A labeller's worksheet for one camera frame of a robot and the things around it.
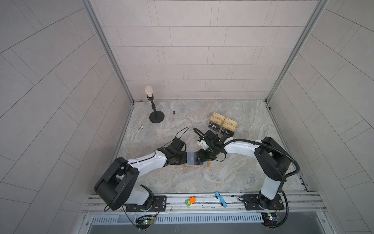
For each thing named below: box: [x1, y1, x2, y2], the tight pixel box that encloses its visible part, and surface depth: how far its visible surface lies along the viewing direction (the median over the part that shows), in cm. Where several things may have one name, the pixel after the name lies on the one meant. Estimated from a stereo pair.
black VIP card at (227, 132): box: [220, 127, 235, 137], surface depth 95 cm
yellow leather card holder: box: [183, 161, 210, 168], surface depth 85 cm
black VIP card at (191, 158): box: [187, 151, 197, 166], surface depth 88 cm
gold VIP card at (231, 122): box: [224, 117, 238, 128], surface depth 95 cm
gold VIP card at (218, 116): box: [212, 112, 226, 121], surface depth 97 cm
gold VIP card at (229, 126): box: [222, 121, 237, 133], surface depth 95 cm
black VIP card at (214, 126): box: [207, 120, 222, 133], surface depth 98 cm
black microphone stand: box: [144, 85, 165, 124], surface depth 105 cm
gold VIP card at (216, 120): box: [209, 115, 223, 126], surface depth 98 cm
